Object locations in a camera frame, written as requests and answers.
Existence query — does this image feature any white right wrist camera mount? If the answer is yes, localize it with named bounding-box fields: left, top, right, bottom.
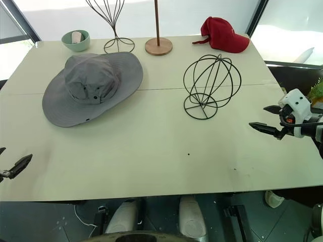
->
left=278, top=89, right=313, bottom=122

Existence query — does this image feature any red baseball cap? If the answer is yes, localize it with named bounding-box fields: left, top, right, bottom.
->
left=192, top=16, right=251, bottom=54

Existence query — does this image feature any grey wide-brim hat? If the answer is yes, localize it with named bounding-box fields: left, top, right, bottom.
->
left=42, top=51, right=144, bottom=128

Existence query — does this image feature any green plant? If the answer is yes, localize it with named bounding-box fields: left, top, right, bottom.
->
left=307, top=77, right=323, bottom=102

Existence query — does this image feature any dark side table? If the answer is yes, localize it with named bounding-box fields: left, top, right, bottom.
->
left=263, top=59, right=323, bottom=98

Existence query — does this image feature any white round floor object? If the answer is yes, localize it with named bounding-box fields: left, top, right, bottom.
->
left=264, top=190, right=285, bottom=209

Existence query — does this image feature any light green bowl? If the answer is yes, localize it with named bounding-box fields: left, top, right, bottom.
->
left=61, top=29, right=91, bottom=52

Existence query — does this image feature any black table leg bracket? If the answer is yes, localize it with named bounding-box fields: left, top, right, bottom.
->
left=93, top=205, right=110, bottom=234
left=223, top=205, right=249, bottom=242

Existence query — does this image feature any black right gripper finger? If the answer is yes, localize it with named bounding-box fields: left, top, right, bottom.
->
left=248, top=122, right=282, bottom=138
left=263, top=105, right=283, bottom=115

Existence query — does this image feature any dark rounded shape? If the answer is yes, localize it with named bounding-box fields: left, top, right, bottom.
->
left=87, top=230, right=203, bottom=242

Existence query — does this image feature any tall dark wire hat stand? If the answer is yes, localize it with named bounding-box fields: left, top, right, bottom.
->
left=85, top=0, right=135, bottom=54

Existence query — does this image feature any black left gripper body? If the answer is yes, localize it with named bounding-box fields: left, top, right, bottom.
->
left=0, top=168, right=12, bottom=183

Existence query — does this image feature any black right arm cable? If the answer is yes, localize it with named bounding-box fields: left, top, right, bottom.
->
left=279, top=114, right=323, bottom=128

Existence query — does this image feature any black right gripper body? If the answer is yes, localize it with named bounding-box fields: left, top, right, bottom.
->
left=276, top=105, right=296, bottom=141

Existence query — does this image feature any black wire dome hat stand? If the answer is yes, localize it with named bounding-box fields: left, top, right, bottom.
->
left=183, top=53, right=242, bottom=119

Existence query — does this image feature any wooden pole stand round base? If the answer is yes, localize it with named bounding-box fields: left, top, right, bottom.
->
left=144, top=0, right=174, bottom=56

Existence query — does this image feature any white robot foot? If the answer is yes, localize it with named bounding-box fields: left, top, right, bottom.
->
left=178, top=196, right=207, bottom=237
left=104, top=199, right=145, bottom=234

